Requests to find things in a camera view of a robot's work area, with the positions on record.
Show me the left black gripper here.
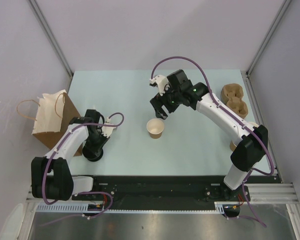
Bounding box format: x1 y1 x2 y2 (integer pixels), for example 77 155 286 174
85 129 110 156

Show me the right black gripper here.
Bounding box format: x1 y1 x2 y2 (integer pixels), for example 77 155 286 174
150 82 182 120

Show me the black plastic cup lid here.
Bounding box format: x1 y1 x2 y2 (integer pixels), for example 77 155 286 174
82 148 104 162

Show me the brown paper coffee cup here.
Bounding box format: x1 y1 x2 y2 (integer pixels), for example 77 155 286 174
146 118 165 139

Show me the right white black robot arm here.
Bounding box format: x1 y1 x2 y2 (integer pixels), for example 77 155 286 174
149 69 268 201

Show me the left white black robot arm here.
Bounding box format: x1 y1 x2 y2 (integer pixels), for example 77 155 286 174
31 109 113 201

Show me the brown paper takeout bag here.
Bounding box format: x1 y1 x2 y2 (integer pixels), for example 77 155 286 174
16 88 84 158

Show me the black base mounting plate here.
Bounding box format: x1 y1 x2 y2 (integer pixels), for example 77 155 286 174
72 175 252 211

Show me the brown pulp cup carrier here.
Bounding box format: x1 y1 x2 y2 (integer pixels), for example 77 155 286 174
220 83 249 119

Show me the stack of paper cups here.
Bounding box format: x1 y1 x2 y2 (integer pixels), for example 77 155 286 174
229 121 259 152

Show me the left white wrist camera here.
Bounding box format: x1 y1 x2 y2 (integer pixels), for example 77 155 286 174
101 117 117 138

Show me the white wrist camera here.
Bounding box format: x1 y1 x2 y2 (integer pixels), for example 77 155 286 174
101 117 117 138
149 75 169 96

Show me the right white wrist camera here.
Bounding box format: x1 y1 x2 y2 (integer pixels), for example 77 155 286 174
149 75 169 96

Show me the white slotted cable duct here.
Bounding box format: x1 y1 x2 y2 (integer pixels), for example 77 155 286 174
36 203 89 213

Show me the aluminium frame rail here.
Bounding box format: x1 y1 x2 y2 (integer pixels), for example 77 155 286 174
24 183 300 203

